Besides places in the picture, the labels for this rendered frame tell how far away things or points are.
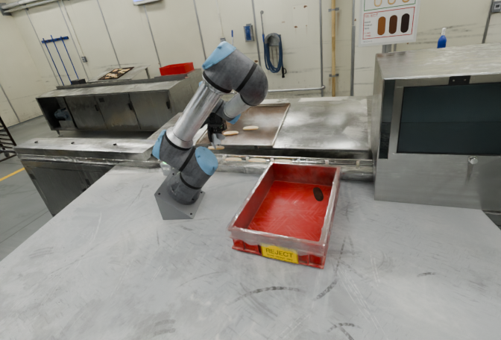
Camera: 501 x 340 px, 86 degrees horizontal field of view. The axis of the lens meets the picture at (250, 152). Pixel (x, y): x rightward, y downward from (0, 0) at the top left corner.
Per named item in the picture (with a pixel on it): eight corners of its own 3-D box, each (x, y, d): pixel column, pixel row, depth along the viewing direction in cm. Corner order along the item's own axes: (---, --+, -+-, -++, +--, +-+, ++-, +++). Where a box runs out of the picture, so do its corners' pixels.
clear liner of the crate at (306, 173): (227, 250, 94) (222, 229, 90) (271, 177, 133) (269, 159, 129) (326, 273, 81) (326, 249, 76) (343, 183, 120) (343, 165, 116)
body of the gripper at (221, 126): (221, 135, 141) (217, 112, 136) (207, 135, 144) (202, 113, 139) (227, 129, 147) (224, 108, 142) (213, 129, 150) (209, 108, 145)
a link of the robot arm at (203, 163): (202, 192, 113) (220, 171, 107) (174, 176, 110) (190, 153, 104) (207, 175, 124) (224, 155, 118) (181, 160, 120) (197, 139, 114)
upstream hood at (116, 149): (16, 156, 208) (11, 145, 204) (39, 145, 223) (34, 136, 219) (145, 163, 163) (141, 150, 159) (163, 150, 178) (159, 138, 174)
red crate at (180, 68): (160, 75, 480) (158, 68, 474) (171, 71, 510) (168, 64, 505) (185, 73, 465) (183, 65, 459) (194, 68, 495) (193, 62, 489)
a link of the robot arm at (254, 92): (287, 78, 92) (240, 111, 137) (261, 58, 89) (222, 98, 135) (272, 105, 89) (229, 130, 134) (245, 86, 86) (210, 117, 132)
